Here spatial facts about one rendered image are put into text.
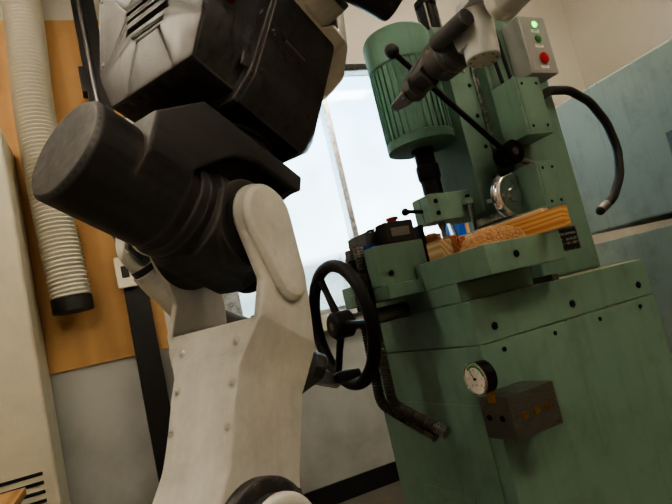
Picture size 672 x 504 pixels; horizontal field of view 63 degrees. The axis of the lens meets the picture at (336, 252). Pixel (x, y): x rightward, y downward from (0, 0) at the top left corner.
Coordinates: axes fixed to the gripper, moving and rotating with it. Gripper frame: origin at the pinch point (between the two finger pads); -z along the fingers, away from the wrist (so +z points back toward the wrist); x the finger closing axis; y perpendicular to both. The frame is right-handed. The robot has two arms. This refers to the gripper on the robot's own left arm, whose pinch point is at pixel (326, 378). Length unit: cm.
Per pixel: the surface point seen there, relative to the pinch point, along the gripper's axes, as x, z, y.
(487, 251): 35.8, -13.5, 16.1
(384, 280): 12.7, -5.7, 20.0
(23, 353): -113, 62, 35
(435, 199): 19, -16, 45
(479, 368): 26.1, -17.6, -2.9
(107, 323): -129, 39, 64
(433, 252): 21.4, -12.5, 25.1
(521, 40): 47, -24, 84
